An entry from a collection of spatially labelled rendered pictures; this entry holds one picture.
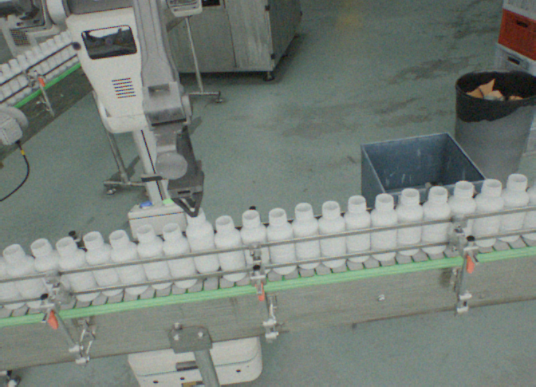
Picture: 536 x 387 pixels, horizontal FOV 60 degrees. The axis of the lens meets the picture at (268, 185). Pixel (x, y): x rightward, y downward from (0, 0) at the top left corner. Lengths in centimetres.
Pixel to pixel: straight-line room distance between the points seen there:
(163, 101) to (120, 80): 65
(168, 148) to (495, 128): 224
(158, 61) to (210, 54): 398
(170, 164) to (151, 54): 20
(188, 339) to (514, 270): 80
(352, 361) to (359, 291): 104
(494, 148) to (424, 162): 116
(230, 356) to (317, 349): 45
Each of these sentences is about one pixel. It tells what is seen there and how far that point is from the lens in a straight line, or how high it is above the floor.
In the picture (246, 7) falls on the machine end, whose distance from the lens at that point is 458.
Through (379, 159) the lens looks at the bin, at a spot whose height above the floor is 87.
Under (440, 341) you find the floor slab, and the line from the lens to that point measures 227.
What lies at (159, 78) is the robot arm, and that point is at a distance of 87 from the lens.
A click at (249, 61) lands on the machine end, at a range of 474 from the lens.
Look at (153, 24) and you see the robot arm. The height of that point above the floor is 158.
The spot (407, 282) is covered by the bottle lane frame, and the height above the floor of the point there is 95.
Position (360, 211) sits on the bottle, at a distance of 104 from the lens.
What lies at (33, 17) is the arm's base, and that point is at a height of 151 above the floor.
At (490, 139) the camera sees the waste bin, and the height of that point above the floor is 40.
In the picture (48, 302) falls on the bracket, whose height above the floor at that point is 110.
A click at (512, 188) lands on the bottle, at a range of 115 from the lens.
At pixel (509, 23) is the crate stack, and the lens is 339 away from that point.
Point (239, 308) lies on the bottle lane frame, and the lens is 114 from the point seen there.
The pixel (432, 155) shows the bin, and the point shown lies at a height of 86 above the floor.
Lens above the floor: 179
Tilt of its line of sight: 35 degrees down
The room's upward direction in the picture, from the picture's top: 8 degrees counter-clockwise
